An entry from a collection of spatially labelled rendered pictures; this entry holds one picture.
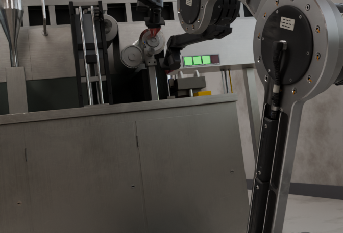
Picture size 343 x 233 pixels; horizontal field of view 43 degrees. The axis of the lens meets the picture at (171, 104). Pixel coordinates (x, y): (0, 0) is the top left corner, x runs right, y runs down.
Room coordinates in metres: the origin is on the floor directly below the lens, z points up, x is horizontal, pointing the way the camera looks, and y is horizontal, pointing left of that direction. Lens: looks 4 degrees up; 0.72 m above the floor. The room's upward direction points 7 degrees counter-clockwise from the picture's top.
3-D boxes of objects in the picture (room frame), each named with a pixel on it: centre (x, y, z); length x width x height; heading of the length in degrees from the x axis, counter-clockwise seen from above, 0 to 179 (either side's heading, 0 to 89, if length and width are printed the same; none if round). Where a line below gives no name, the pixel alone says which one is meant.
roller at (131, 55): (2.42, 0.21, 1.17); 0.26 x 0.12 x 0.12; 16
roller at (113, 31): (2.39, 0.34, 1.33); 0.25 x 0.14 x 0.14; 16
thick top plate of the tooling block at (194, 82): (2.54, -0.07, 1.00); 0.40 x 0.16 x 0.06; 16
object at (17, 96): (2.24, 0.78, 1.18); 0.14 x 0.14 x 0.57
